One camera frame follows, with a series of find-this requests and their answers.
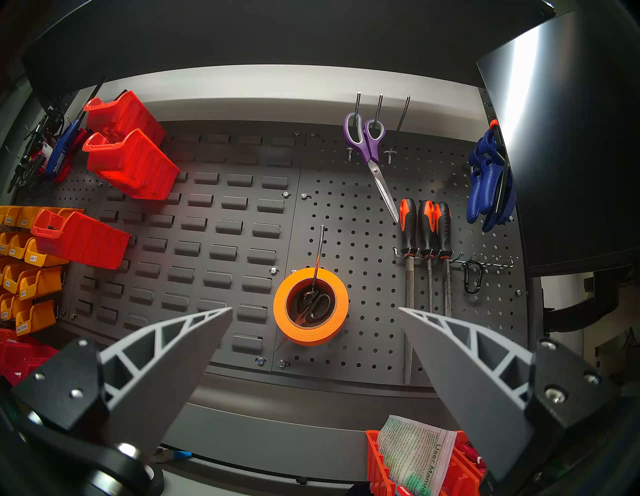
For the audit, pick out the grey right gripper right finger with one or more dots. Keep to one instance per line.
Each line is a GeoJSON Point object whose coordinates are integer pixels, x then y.
{"type": "Point", "coordinates": [465, 390]}

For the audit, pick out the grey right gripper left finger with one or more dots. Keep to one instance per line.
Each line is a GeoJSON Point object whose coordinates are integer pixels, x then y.
{"type": "Point", "coordinates": [165, 380]}

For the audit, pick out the red plastic storage bin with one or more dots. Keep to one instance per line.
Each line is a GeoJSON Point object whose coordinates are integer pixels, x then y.
{"type": "Point", "coordinates": [467, 450]}
{"type": "Point", "coordinates": [375, 470]}
{"type": "Point", "coordinates": [30, 360]}
{"type": "Point", "coordinates": [135, 165]}
{"type": "Point", "coordinates": [85, 240]}
{"type": "Point", "coordinates": [125, 117]}

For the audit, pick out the white user manual leaflet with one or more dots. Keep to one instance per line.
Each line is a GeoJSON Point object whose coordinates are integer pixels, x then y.
{"type": "Point", "coordinates": [415, 455]}

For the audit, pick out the black carabiner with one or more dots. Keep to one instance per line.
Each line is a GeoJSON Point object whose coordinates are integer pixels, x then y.
{"type": "Point", "coordinates": [464, 277]}

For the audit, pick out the orange masking tape roll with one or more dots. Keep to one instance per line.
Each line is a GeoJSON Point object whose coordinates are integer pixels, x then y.
{"type": "Point", "coordinates": [290, 320]}

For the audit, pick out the yellow bin labelled HEX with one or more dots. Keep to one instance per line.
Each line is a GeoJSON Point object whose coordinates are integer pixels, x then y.
{"type": "Point", "coordinates": [40, 317]}

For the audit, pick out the grey louvered panel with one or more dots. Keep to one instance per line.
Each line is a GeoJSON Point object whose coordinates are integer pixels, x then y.
{"type": "Point", "coordinates": [225, 240]}

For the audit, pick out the yellow bin labelled M3-6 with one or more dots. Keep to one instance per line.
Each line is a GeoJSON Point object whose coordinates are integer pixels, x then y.
{"type": "Point", "coordinates": [42, 282]}

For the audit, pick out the right orange black screwdriver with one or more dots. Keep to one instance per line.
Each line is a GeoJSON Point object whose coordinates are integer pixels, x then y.
{"type": "Point", "coordinates": [443, 227]}

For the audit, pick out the orange black screwdriver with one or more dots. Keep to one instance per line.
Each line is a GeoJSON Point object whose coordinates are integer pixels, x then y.
{"type": "Point", "coordinates": [408, 225]}
{"type": "Point", "coordinates": [426, 225]}
{"type": "Point", "coordinates": [443, 227]}

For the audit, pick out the middle orange black screwdriver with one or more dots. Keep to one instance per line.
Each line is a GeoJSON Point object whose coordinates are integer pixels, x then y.
{"type": "Point", "coordinates": [426, 225]}

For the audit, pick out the yellow bin labelled M3-4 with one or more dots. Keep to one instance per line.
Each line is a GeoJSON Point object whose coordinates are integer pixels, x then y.
{"type": "Point", "coordinates": [45, 259]}

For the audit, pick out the left orange black screwdriver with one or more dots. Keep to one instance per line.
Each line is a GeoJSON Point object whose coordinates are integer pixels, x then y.
{"type": "Point", "coordinates": [408, 225]}

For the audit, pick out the yellow bin labelled M2.5-5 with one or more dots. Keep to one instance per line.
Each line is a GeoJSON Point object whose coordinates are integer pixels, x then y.
{"type": "Point", "coordinates": [6, 307]}

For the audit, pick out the blue spring clamp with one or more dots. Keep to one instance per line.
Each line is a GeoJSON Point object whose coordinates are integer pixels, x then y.
{"type": "Point", "coordinates": [474, 197]}
{"type": "Point", "coordinates": [491, 210]}

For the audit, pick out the yellow bin labelled M3-8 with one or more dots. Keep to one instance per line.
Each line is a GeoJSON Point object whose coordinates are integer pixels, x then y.
{"type": "Point", "coordinates": [11, 280]}

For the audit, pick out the yellow bin labelled M3X6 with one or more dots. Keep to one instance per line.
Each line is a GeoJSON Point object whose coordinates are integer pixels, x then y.
{"type": "Point", "coordinates": [70, 211]}

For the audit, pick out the yellow bin labelled M4-6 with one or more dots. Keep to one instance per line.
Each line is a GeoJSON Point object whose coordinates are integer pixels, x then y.
{"type": "Point", "coordinates": [17, 247]}

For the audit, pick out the metal peg hook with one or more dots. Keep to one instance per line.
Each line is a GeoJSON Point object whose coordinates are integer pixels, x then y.
{"type": "Point", "coordinates": [319, 250]}
{"type": "Point", "coordinates": [404, 115]}
{"type": "Point", "coordinates": [357, 105]}
{"type": "Point", "coordinates": [379, 105]}

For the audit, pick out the yellow bin labelled M4X4X6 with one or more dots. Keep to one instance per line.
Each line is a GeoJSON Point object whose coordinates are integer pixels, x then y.
{"type": "Point", "coordinates": [4, 245]}

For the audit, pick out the yellow bin labelled M3X8 BAD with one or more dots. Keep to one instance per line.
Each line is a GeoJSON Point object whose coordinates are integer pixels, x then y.
{"type": "Point", "coordinates": [10, 215]}

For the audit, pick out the black monitor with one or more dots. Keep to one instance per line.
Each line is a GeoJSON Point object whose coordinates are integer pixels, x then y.
{"type": "Point", "coordinates": [575, 150]}

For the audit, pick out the dark overhead shelf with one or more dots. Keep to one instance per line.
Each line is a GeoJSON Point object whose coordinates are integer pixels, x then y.
{"type": "Point", "coordinates": [300, 35]}

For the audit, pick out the metal tool rack rail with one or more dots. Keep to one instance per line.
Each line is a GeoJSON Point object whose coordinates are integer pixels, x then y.
{"type": "Point", "coordinates": [495, 263]}

